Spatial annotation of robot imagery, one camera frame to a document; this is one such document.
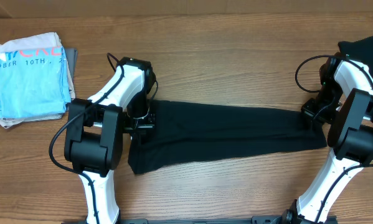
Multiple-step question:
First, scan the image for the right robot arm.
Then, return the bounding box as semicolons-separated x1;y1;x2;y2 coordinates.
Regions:
273;52;373;223

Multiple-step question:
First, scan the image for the black t-shirt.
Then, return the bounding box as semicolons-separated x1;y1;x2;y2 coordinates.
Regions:
128;100;327;174

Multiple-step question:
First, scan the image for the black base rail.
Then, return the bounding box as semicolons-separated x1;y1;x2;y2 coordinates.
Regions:
61;215;286;224

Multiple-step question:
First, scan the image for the light blue folded t-shirt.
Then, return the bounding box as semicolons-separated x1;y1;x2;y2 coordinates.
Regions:
0;47;71;119

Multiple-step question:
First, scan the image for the beige folded t-shirt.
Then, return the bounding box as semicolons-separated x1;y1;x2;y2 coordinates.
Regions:
0;32;74;127

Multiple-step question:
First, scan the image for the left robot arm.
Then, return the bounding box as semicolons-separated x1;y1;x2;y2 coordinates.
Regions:
64;57;158;223

